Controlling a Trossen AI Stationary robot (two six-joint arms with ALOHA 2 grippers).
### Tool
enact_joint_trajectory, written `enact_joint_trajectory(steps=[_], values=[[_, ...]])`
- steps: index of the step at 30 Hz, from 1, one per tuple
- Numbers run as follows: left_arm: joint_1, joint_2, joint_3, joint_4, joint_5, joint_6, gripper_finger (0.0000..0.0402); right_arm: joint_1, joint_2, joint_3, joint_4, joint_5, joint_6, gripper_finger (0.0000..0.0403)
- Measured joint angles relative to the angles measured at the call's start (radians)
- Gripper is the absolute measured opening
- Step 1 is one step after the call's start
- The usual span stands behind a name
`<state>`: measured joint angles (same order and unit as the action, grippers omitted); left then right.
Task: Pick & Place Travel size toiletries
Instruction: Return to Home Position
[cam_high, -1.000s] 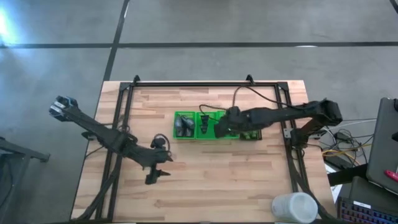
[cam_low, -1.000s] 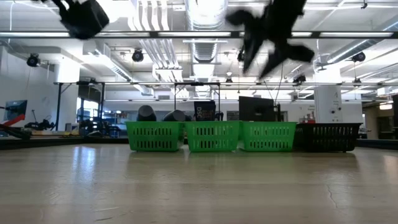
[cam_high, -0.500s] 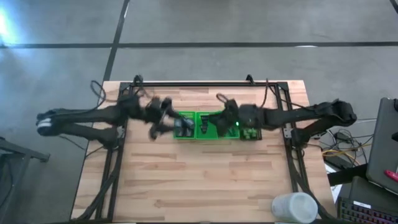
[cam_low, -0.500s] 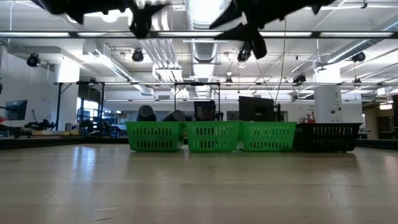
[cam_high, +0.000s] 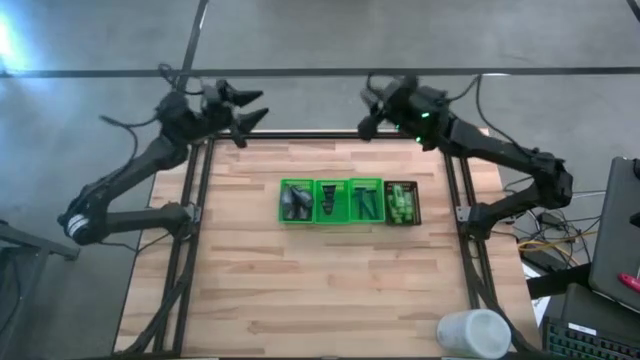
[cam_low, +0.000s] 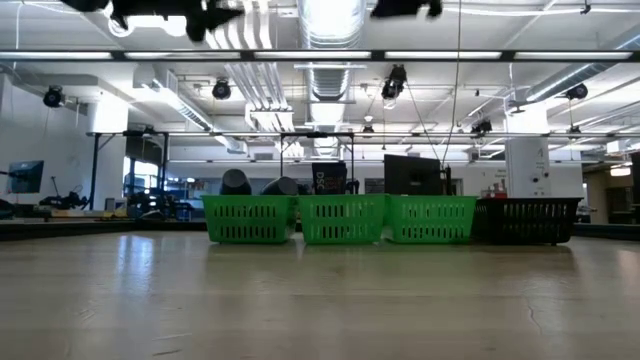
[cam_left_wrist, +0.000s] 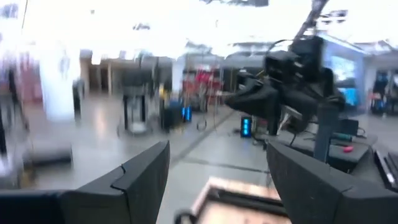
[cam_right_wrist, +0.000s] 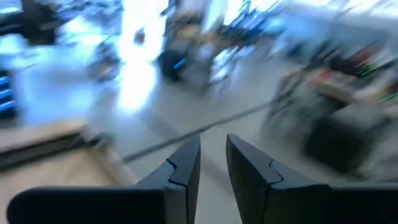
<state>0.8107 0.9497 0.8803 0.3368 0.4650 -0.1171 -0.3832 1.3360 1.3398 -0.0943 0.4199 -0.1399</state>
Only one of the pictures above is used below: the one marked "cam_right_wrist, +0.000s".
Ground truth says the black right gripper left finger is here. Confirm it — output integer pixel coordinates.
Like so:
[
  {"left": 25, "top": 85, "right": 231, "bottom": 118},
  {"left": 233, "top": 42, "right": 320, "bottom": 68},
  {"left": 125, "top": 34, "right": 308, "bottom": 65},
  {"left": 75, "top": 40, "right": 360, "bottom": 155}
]
[{"left": 6, "top": 134, "right": 201, "bottom": 224}]

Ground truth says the cluttered workbench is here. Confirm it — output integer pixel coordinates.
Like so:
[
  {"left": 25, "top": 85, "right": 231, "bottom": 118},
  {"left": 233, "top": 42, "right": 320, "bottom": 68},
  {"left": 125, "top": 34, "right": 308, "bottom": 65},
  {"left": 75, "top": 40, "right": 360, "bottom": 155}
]
[{"left": 264, "top": 40, "right": 398, "bottom": 138}]

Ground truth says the large black box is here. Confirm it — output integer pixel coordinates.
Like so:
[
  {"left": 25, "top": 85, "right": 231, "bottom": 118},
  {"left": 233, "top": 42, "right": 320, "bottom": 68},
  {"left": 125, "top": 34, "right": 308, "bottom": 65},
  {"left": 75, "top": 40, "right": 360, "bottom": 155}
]
[{"left": 303, "top": 116, "right": 377, "bottom": 174}]

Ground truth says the black computer tower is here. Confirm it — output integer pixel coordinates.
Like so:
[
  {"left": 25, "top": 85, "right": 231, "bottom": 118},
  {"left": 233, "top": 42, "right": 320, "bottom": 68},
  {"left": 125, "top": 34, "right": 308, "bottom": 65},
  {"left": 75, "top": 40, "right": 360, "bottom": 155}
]
[{"left": 157, "top": 48, "right": 191, "bottom": 82}]

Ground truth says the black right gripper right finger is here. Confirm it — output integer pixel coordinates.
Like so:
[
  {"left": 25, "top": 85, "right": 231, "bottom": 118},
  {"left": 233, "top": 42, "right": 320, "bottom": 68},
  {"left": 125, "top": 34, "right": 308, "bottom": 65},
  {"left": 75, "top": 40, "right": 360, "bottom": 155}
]
[{"left": 226, "top": 133, "right": 398, "bottom": 224}]

